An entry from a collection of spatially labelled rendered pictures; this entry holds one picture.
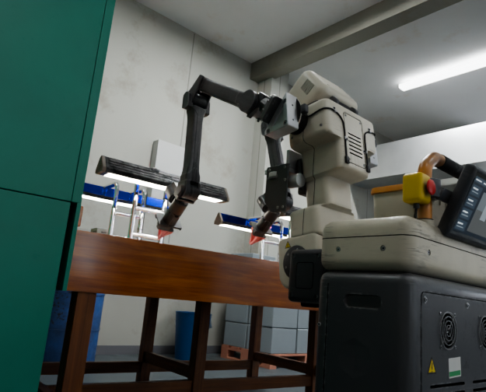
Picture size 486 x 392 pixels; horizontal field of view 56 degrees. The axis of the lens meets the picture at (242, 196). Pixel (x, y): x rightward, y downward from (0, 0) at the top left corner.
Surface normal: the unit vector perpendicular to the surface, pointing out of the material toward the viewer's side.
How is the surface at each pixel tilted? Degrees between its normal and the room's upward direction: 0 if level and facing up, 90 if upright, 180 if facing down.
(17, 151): 90
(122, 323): 90
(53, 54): 90
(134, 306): 90
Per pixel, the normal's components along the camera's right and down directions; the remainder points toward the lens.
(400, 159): -0.74, -0.21
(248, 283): 0.61, -0.12
